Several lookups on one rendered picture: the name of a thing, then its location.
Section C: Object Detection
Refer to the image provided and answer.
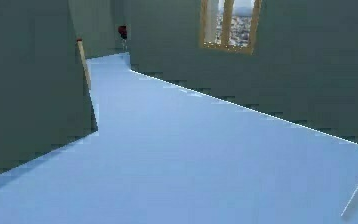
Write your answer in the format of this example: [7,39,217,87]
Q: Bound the dark red chair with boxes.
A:
[117,25,128,51]

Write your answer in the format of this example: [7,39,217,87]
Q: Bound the wooden framed window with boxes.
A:
[199,0,263,56]

